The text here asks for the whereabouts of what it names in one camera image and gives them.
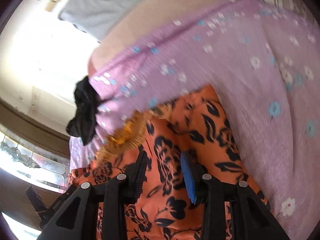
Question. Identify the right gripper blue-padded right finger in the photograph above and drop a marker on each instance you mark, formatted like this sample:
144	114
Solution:
233	208

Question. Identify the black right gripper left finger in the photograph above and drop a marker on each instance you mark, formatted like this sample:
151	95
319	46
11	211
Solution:
74	214

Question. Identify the orange black floral garment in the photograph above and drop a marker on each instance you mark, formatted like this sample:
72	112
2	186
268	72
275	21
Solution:
196	123

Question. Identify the stained glass window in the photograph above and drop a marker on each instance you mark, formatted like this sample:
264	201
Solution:
33	164

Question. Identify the black crumpled garment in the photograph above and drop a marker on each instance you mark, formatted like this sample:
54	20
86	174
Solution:
84	121

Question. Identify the purple floral bedsheet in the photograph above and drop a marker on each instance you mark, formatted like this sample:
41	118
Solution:
262	62

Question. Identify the grey pillow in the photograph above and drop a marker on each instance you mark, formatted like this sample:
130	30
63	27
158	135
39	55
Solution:
95	17

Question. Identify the pink beige mattress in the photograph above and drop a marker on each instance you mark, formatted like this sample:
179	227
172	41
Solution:
144	18

